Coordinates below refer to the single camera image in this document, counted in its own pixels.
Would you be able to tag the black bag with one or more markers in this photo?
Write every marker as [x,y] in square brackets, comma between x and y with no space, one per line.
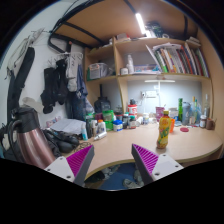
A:
[102,105]

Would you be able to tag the flat round red coaster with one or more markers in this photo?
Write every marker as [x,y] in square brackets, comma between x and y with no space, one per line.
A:
[184,129]

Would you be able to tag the stack of white papers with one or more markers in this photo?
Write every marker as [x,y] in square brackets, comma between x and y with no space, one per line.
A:
[68,126]

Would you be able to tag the white spray bottle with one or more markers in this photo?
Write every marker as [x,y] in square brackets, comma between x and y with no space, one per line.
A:
[100,136]

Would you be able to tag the white grey garment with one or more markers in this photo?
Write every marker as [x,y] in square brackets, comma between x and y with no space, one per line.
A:
[74,70]

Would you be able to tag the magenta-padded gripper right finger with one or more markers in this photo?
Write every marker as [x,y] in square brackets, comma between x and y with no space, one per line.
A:
[160,166]

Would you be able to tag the pink steel thermos jug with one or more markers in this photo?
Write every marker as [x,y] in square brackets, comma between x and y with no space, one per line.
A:
[33,143]

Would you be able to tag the clear glass bottle white cap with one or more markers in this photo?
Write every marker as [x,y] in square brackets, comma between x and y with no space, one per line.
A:
[206,107]

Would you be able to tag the white bottle blue cap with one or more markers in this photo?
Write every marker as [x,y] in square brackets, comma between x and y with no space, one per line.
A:
[117,126]

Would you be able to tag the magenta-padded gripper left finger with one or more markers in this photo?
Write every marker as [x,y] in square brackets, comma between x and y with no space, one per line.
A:
[68,168]

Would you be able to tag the black metal frame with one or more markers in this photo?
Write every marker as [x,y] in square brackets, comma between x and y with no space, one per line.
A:
[78,28]

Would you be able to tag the pink carton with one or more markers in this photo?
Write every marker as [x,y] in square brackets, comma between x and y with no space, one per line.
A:
[159,113]

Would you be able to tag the white and blue box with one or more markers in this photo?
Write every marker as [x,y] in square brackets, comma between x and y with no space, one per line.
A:
[173,114]

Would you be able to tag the brown jar white lid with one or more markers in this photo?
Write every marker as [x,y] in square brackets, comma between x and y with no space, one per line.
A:
[203,122]

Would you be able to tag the blue garment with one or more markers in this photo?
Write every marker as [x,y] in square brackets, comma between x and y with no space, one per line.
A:
[80,100]

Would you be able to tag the orange plastic cup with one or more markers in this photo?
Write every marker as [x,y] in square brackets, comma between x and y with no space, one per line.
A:
[172,126]

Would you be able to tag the yellow drink bottle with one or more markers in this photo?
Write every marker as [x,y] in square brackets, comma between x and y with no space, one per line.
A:
[164,131]

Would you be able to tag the dark bottle green cap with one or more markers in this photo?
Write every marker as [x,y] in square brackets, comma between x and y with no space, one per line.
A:
[132,122]

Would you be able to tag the green container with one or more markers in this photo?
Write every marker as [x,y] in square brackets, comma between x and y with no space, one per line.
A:
[108,115]

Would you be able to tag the black jacket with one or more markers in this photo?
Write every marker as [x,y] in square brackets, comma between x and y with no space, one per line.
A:
[53,86]

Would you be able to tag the white bottle orange cap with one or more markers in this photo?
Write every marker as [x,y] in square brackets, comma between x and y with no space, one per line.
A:
[101,127]

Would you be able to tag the clear bottle gold cap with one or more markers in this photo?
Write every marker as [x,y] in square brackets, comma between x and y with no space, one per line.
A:
[193,105]

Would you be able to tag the grey shaker bottle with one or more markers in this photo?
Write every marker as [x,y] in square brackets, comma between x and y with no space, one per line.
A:
[186,114]

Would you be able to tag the red and white canister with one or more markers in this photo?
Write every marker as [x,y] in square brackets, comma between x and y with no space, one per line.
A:
[132,110]

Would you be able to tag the brown mug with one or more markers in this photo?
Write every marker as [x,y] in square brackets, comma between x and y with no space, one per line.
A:
[210,124]

